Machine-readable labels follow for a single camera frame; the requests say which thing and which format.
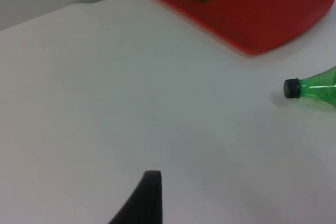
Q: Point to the red tray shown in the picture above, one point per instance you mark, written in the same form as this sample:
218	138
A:
257	16

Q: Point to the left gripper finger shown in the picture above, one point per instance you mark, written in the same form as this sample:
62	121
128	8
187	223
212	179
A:
147	203

